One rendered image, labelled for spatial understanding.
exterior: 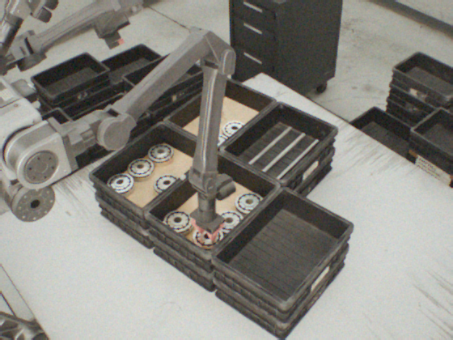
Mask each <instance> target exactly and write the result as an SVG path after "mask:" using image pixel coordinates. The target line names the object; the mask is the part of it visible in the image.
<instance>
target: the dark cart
mask: <svg viewBox="0 0 453 340"><path fill-rule="evenodd" d="M343 1H344V0H229V24H230V47H232V48H233V50H234V52H235V54H236V60H235V72H234V74H233V75H231V79H232V80H235V81H238V82H240V83H243V82H245V81H248V80H249V79H252V78H254V77H255V76H257V75H259V74H260V73H264V74H266V75H268V76H269V77H270V78H272V79H274V80H276V81H278V82H279V83H281V84H282V85H284V86H286V87H288V88H289V89H291V90H292V91H295V92H296V93H298V94H300V95H301V96H303V95H305V94H307V93H308V92H309V91H312V90H313V89H315V88H316V91H317V92H319V93H324V90H325V88H326V86H327V81H329V80H330V79H333V78H334V77H335V75H336V63H337V52H338V47H339V35H340V29H341V13H342V7H343Z"/></svg>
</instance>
